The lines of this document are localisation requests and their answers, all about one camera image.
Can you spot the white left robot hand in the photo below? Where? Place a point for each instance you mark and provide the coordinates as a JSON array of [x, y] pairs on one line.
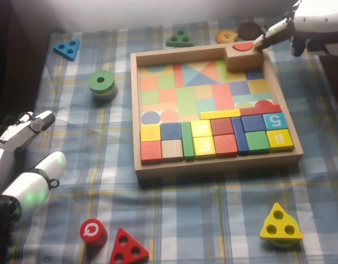
[[27, 191]]

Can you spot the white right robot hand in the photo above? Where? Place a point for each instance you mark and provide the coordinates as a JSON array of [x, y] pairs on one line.
[[317, 16]]

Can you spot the natural wood notched block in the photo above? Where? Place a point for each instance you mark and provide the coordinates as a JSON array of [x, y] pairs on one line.
[[244, 61]]

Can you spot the red half-cylinder block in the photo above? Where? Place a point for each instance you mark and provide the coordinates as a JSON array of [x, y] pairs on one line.
[[242, 46]]

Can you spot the red triangle piece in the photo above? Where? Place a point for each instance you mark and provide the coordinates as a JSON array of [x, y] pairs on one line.
[[125, 251]]

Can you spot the green triangle piece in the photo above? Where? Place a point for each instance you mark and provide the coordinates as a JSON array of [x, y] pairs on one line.
[[180, 41]]

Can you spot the blue triangle piece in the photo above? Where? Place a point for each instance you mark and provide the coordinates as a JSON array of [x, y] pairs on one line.
[[68, 50]]

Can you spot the yellow triangle piece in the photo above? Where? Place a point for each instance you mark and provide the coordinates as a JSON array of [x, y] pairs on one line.
[[279, 224]]

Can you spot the dark brown round disc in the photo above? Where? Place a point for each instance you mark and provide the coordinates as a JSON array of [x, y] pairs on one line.
[[248, 30]]

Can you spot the red cylinder with white letter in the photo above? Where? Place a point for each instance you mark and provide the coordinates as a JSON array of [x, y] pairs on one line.
[[93, 233]]

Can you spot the blue plaid table cloth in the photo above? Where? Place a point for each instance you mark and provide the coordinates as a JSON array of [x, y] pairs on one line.
[[185, 214]]

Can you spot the wooden tray with coloured pattern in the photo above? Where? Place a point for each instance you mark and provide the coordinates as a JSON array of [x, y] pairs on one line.
[[202, 166]]

